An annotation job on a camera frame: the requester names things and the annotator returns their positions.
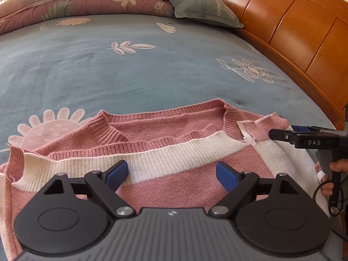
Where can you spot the folded floral quilt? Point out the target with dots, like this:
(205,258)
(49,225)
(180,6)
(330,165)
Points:
(81,2)

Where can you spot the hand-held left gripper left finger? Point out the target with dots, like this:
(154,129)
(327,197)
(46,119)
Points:
(118,174)

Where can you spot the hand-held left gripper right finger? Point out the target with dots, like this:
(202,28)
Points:
(227,175)

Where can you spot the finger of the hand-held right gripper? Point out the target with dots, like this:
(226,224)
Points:
(282,136)
(303,128)

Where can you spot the white finger bandage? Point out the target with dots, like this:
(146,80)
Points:
(321,176)

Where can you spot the grey-green flower print pillow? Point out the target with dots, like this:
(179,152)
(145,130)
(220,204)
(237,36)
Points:
(204,8)

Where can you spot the pink and white knit sweater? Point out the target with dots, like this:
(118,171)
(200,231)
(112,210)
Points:
(174,152)

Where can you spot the wooden headboard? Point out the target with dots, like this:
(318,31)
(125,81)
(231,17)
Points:
(299,27)

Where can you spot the person's right hand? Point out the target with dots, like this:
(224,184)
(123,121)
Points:
(327,189)

